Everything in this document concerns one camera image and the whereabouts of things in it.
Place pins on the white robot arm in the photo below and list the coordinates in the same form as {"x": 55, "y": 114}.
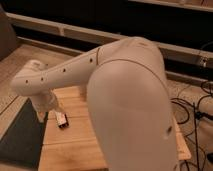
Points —
{"x": 127, "y": 97}

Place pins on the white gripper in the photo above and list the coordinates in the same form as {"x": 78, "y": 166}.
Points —
{"x": 44, "y": 102}

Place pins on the dark floor mat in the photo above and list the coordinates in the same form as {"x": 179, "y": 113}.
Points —
{"x": 23, "y": 141}

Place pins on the white wall rail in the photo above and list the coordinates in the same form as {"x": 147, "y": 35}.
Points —
{"x": 172, "y": 52}

